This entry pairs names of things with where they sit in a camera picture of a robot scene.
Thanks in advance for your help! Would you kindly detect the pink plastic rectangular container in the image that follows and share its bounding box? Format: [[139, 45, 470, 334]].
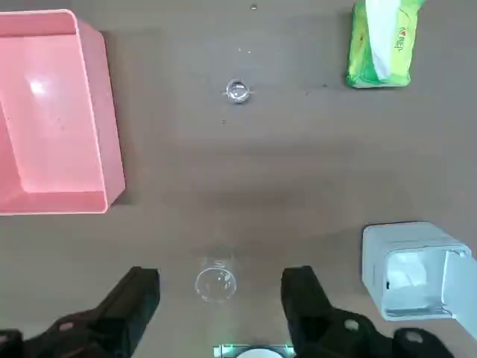
[[0, 9, 127, 216]]

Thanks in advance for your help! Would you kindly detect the white swing-lid bin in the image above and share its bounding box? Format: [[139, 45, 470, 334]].
[[361, 220, 477, 331]]

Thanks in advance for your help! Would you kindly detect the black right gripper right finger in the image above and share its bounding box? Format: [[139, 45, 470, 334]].
[[280, 265, 454, 358]]

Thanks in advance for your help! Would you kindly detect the green tissue pack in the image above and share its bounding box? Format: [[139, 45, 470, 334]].
[[345, 0, 426, 90]]

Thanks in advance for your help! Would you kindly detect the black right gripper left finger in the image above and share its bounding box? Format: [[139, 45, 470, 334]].
[[0, 266, 162, 358]]

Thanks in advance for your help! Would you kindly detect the large clear glass beaker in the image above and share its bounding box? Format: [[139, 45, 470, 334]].
[[194, 244, 239, 305]]

